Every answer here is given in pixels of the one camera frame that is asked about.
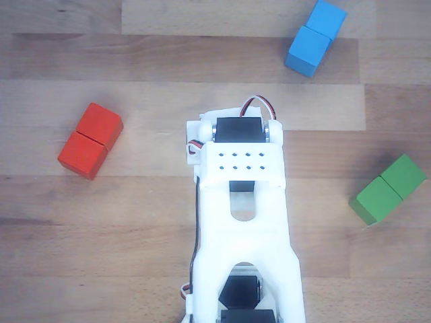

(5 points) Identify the red rectangular block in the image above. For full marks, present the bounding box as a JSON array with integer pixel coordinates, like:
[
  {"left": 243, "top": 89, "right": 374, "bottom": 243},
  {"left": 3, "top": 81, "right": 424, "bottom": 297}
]
[{"left": 57, "top": 102, "right": 125, "bottom": 181}]

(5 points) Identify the blue rectangular block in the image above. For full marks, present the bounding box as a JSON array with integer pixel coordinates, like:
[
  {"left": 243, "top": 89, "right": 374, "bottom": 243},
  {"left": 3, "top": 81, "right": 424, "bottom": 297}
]
[{"left": 284, "top": 0, "right": 347, "bottom": 79}]

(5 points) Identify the red white black servo cable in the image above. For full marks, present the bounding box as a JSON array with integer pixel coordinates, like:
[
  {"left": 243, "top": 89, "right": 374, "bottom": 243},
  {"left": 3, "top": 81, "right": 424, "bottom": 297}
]
[
  {"left": 238, "top": 95, "right": 278, "bottom": 120},
  {"left": 187, "top": 139, "right": 205, "bottom": 156},
  {"left": 180, "top": 175, "right": 202, "bottom": 306}
]

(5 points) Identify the green rectangular block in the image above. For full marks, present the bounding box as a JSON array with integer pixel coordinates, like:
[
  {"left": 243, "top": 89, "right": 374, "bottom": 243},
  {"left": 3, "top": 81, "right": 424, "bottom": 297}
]
[{"left": 348, "top": 153, "right": 428, "bottom": 227}]

